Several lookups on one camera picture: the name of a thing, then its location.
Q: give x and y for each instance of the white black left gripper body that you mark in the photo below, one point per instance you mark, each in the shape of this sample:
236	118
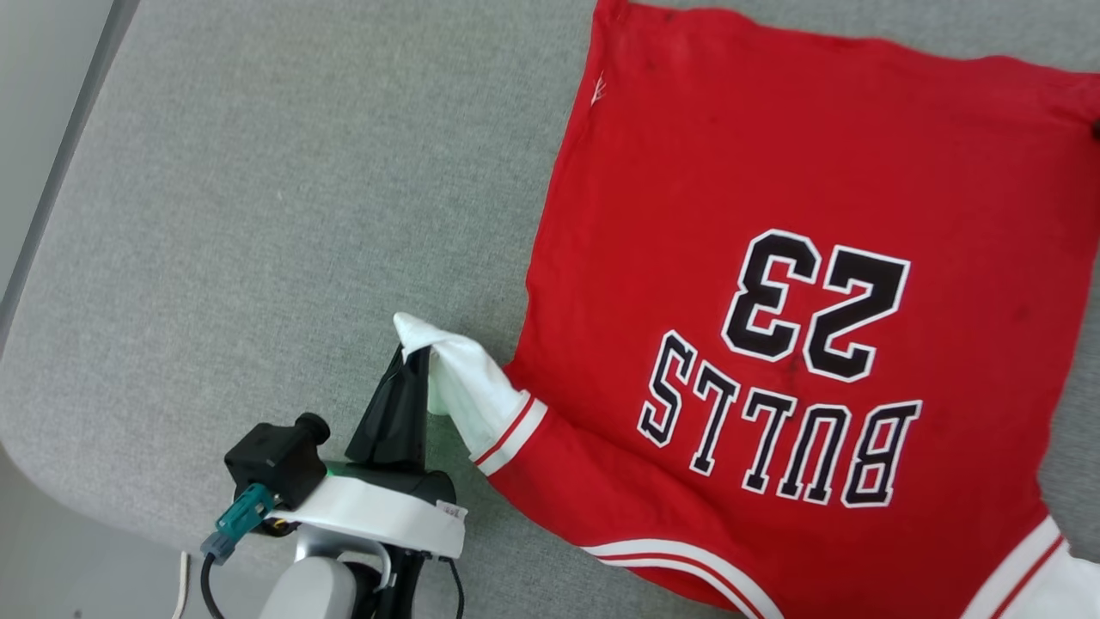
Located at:
378	516

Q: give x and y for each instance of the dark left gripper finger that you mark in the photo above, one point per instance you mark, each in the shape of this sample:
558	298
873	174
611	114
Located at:
382	421
418	413

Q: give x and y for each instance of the red white basketball jersey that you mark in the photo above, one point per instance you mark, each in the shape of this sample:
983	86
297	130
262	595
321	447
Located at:
730	155

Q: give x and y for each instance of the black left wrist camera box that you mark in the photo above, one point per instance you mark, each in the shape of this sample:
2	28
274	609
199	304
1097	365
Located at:
275	456

